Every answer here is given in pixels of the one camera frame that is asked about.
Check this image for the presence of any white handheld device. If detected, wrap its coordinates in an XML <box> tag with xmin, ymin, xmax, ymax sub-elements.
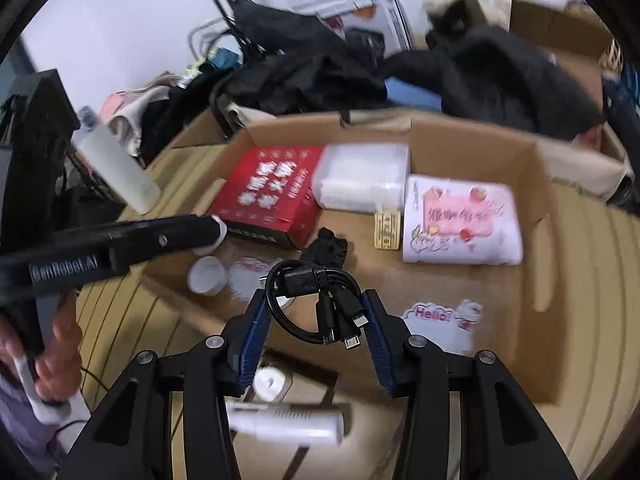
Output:
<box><xmin>224</xmin><ymin>399</ymin><xmax>352</xmax><ymax>447</ymax></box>

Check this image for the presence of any black fleece garment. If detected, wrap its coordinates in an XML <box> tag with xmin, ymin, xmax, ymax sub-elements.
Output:
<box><xmin>384</xmin><ymin>24</ymin><xmax>607</xmax><ymax>137</ymax></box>

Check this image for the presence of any plain cardboard box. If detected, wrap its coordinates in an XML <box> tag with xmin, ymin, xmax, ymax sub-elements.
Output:
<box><xmin>509</xmin><ymin>0</ymin><xmax>617</xmax><ymax>63</ymax></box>

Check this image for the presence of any teal pouch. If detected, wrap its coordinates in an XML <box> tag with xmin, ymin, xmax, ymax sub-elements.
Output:
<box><xmin>206</xmin><ymin>46</ymin><xmax>242</xmax><ymax>72</ymax></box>

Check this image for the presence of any beige pink cloth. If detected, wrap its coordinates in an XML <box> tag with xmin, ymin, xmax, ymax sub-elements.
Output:
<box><xmin>96</xmin><ymin>74</ymin><xmax>172</xmax><ymax>157</ymax></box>

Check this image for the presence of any small black cloth item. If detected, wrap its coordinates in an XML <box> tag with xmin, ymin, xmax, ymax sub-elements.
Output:
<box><xmin>301</xmin><ymin>226</ymin><xmax>350</xmax><ymax>269</ymax></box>

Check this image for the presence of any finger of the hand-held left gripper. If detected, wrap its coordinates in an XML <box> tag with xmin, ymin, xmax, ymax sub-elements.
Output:
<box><xmin>110</xmin><ymin>213</ymin><xmax>227</xmax><ymax>272</ymax></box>

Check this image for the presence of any black usb cable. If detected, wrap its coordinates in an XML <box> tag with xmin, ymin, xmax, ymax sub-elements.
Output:
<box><xmin>263</xmin><ymin>258</ymin><xmax>369</xmax><ymax>351</ymax></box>

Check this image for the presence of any white round adapter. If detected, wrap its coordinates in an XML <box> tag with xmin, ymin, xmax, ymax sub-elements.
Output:
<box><xmin>252</xmin><ymin>367</ymin><xmax>294</xmax><ymax>404</ymax></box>

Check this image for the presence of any white speech bubble sticker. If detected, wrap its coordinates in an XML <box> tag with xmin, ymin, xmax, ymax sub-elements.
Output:
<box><xmin>227</xmin><ymin>255</ymin><xmax>284</xmax><ymax>304</ymax></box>
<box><xmin>401</xmin><ymin>298</ymin><xmax>486</xmax><ymax>357</ymax></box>

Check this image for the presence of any pink white printed box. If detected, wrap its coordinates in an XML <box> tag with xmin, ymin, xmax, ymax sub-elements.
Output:
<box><xmin>401</xmin><ymin>173</ymin><xmax>525</xmax><ymax>266</ymax></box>

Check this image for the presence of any small gold card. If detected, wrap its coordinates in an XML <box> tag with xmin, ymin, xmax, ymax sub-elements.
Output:
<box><xmin>373</xmin><ymin>209</ymin><xmax>403</xmax><ymax>251</ymax></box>

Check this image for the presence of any dark blue cloth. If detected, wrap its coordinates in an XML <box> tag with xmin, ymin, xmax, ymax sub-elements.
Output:
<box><xmin>601</xmin><ymin>66</ymin><xmax>640</xmax><ymax>127</ymax></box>

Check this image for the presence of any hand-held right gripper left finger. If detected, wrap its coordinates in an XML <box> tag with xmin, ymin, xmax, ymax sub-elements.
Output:
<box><xmin>57</xmin><ymin>289</ymin><xmax>274</xmax><ymax>480</ymax></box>

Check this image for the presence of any black cable bundle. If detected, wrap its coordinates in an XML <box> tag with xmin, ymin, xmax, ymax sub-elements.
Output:
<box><xmin>189</xmin><ymin>14</ymin><xmax>242</xmax><ymax>63</ymax></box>

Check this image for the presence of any person's left hand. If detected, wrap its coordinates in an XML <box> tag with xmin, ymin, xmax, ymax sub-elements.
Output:
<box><xmin>36</xmin><ymin>299</ymin><xmax>84</xmax><ymax>402</ymax></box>

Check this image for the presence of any red printed box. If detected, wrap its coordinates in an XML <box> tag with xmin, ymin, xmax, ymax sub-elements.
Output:
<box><xmin>206</xmin><ymin>146</ymin><xmax>326</xmax><ymax>251</ymax></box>

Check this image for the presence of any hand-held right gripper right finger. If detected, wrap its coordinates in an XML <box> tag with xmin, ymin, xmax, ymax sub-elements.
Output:
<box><xmin>361</xmin><ymin>289</ymin><xmax>578</xmax><ymax>480</ymax></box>

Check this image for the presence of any printed product carton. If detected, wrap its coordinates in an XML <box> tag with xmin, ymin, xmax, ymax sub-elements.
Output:
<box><xmin>319</xmin><ymin>0</ymin><xmax>415</xmax><ymax>55</ymax></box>

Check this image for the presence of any translucent white bottle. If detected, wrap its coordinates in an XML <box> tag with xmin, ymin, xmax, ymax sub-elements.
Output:
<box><xmin>72</xmin><ymin>105</ymin><xmax>162</xmax><ymax>214</ymax></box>

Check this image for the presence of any black jacket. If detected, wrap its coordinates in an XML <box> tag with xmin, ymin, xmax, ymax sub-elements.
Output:
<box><xmin>212</xmin><ymin>0</ymin><xmax>390</xmax><ymax>117</ymax></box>

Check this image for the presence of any beige canvas bag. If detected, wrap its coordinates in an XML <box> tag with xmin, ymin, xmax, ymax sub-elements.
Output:
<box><xmin>537</xmin><ymin>122</ymin><xmax>637</xmax><ymax>204</ymax></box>

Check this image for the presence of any clear plastic box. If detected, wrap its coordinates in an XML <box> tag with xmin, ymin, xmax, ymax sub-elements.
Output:
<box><xmin>312</xmin><ymin>142</ymin><xmax>411</xmax><ymax>214</ymax></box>

